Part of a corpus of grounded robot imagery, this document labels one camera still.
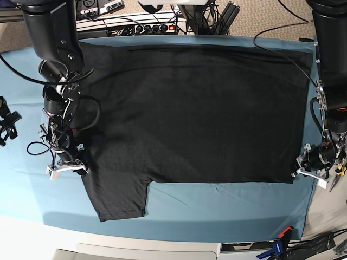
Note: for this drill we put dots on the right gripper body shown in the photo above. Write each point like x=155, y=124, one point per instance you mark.
x=68, y=158

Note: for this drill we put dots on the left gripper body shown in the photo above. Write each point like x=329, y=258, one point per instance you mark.
x=315, y=161

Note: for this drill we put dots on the black T-shirt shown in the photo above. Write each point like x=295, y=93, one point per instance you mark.
x=190, y=115

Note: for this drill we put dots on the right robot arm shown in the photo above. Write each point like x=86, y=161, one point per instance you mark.
x=52, y=28

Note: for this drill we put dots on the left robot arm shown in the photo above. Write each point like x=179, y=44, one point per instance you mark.
x=328, y=108

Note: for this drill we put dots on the teal table cloth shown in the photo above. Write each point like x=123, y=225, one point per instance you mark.
x=190, y=212

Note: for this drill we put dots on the black stand on left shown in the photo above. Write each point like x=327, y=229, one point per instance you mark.
x=8, y=120

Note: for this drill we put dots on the orange clamp bottom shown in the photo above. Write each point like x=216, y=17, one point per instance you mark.
x=286, y=234

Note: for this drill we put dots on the blue clamp bottom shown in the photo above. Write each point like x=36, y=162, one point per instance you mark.
x=276, y=250

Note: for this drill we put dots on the white power strip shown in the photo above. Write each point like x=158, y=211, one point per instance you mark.
x=171, y=28

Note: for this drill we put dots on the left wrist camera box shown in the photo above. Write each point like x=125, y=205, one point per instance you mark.
x=322, y=182

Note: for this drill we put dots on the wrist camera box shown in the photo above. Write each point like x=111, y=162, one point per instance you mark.
x=322, y=182
x=53, y=172

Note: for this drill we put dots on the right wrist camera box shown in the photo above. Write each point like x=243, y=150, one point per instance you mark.
x=53, y=172

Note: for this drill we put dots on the yellow handled pliers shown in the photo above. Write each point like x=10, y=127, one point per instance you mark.
x=337, y=176

